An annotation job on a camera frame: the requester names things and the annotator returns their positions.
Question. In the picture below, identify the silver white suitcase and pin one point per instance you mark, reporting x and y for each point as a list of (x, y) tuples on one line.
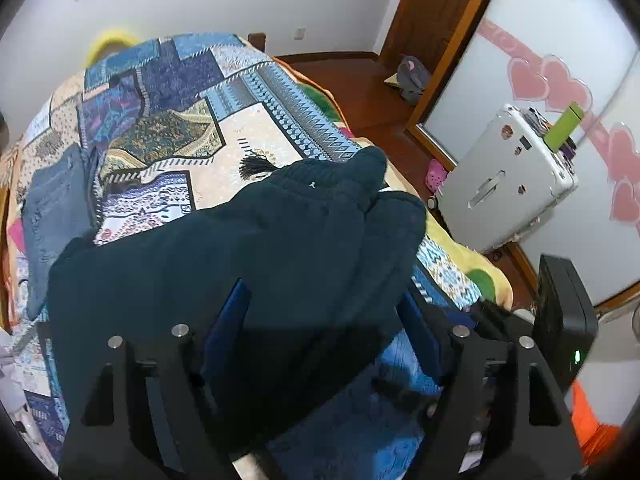
[(504, 183)]

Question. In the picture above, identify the brown wooden door frame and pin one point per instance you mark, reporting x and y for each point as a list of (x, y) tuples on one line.
[(436, 32)]

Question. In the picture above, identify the black box device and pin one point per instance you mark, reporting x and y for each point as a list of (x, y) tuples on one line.
[(566, 323)]

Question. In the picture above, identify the folded blue denim jeans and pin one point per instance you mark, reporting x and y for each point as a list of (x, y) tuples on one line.
[(57, 209)]

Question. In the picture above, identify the magenta cloth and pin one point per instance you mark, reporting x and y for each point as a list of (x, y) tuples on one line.
[(16, 234)]

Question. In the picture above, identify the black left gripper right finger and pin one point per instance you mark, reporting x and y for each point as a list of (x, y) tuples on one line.
[(500, 415)]

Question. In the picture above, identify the grey backpack on floor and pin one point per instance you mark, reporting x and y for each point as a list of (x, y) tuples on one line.
[(411, 79)]

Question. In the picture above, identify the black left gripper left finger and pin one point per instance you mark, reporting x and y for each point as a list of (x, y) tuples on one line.
[(151, 413)]

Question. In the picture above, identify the dark teal pants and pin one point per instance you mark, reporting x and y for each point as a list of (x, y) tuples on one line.
[(326, 253)]

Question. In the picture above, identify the patchwork patterned bedspread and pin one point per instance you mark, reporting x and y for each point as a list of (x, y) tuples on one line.
[(173, 120)]

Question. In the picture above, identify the pink croc shoe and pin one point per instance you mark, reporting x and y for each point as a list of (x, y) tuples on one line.
[(436, 174)]

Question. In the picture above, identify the yellow round object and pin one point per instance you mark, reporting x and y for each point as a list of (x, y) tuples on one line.
[(109, 42)]

